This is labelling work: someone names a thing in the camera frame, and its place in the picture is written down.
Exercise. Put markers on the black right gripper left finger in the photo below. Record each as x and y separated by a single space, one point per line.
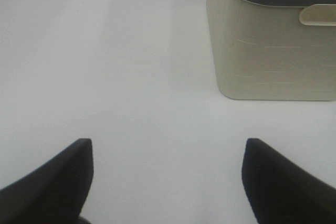
53 193

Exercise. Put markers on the beige basket grey rim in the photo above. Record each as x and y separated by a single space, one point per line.
273 49

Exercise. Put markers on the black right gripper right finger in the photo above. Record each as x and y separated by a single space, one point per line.
279 191

